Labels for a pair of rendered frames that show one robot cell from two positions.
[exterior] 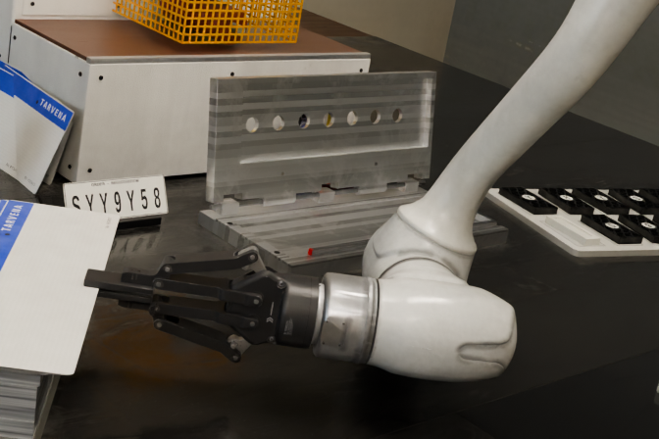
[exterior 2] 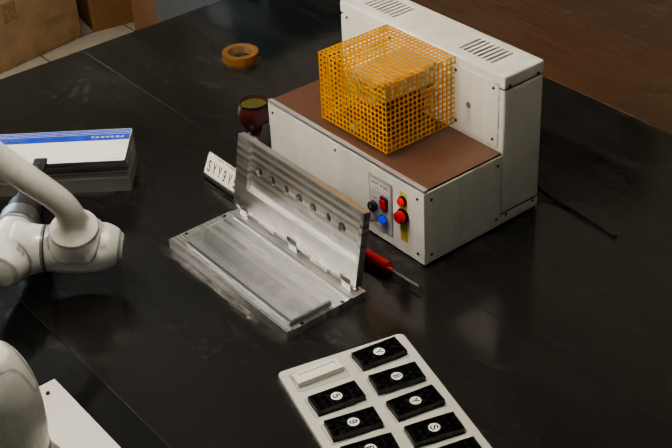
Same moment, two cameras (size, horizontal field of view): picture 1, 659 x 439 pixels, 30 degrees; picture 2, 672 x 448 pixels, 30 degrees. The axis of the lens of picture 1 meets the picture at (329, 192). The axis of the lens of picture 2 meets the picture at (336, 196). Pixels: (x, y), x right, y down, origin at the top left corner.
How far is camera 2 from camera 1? 3.25 m
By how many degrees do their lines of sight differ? 86
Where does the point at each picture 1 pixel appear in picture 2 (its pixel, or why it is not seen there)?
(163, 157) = not seen: hidden behind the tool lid
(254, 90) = (260, 152)
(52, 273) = (46, 153)
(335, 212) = (275, 254)
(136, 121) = (293, 149)
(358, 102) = (317, 200)
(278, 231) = (224, 233)
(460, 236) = (54, 231)
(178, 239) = (215, 208)
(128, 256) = (182, 196)
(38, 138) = not seen: hidden behind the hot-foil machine
